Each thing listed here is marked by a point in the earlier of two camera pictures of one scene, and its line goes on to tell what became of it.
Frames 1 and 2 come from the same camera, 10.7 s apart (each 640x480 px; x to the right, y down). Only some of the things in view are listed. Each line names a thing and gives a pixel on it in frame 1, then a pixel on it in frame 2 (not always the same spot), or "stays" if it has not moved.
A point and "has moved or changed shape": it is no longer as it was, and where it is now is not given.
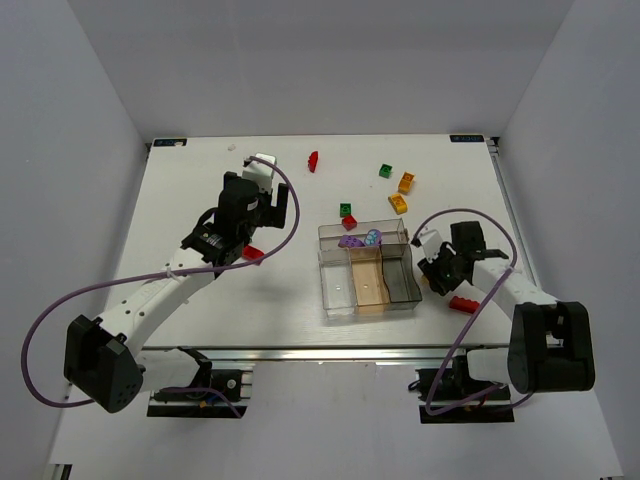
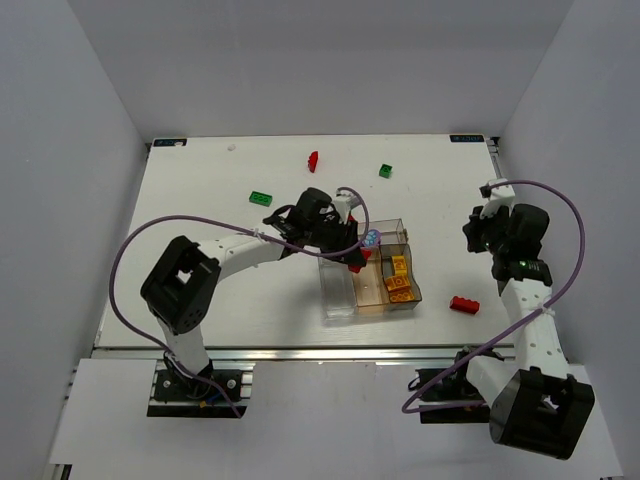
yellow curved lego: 398,203 -> 397,281
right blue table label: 467,138 stays
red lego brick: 312,161 stays
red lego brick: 252,253 has moved or changed shape
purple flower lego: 373,237 stays
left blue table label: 169,142 stays
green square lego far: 385,170 stays
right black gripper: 442,273 -> 480,228
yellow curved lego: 404,185 -> 400,266
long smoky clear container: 393,231 stays
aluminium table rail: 329,353 stays
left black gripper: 272,213 -> 347,240
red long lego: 463,304 stays
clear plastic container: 336,282 stays
